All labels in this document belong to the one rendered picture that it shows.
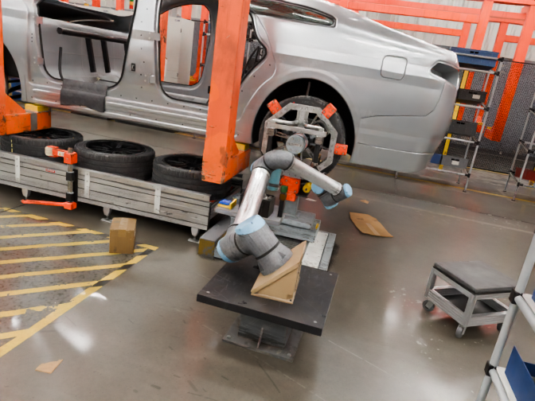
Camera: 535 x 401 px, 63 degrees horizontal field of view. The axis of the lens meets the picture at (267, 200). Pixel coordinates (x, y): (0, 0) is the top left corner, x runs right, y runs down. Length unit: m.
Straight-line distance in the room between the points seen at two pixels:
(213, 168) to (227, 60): 0.72
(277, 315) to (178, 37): 6.32
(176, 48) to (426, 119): 5.28
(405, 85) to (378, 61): 0.26
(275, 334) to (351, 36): 2.13
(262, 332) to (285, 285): 0.32
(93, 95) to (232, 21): 1.59
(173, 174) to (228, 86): 0.87
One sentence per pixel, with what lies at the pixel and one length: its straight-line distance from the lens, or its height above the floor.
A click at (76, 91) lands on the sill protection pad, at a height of 0.91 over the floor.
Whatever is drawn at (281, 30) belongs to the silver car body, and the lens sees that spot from 3.43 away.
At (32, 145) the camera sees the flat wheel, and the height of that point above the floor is 0.46.
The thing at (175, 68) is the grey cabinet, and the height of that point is 1.09.
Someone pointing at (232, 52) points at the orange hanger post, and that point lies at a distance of 2.95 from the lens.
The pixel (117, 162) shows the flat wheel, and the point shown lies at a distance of 3.70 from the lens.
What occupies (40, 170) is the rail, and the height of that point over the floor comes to 0.30.
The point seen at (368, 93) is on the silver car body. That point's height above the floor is 1.27.
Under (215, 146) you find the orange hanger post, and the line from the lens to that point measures 3.02.
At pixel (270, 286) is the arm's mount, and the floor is 0.36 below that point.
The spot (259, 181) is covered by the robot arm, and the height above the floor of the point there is 0.71.
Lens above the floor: 1.35
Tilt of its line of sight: 17 degrees down
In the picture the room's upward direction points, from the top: 8 degrees clockwise
